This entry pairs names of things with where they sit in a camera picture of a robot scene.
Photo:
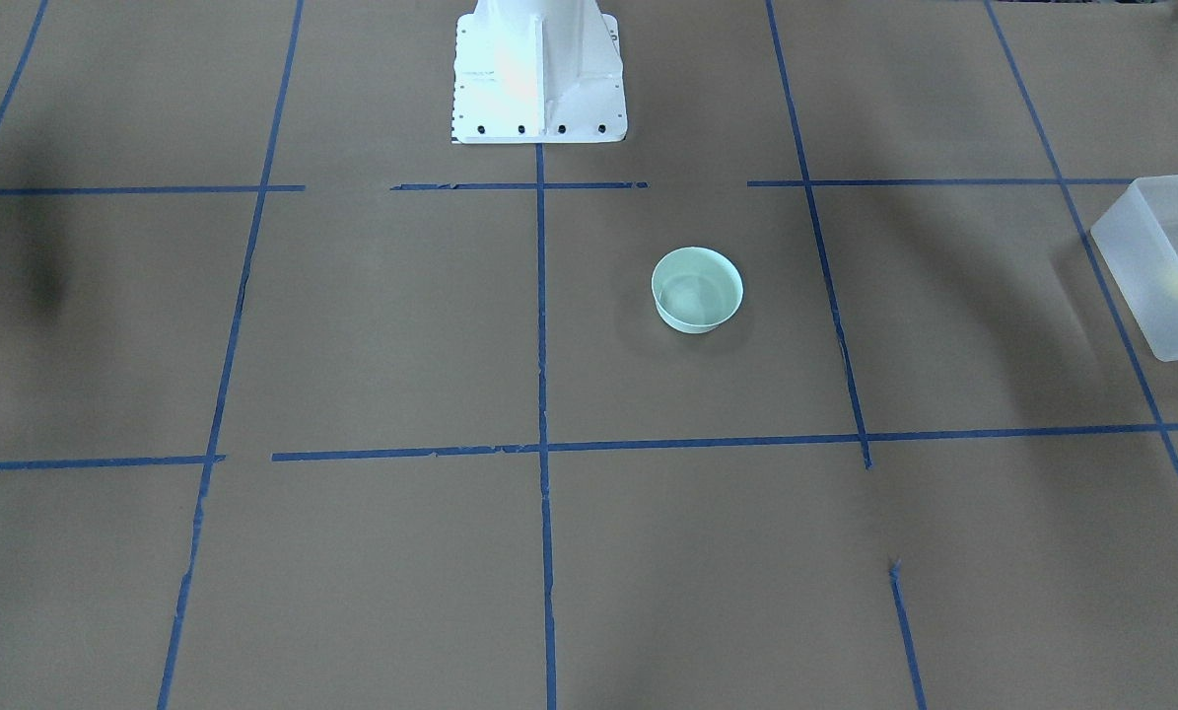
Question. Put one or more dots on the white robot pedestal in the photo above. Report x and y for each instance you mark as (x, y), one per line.
(538, 72)

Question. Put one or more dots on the mint green bowl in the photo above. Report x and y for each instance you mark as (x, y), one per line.
(696, 289)

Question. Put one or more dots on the clear plastic box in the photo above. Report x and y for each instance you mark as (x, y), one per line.
(1138, 238)

